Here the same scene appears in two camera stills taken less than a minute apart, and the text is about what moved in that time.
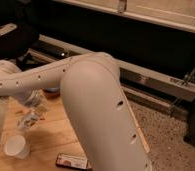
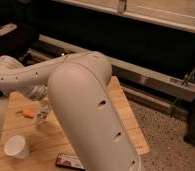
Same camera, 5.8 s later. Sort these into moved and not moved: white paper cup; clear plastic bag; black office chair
Moved: clear plastic bag
Not moved: white paper cup; black office chair
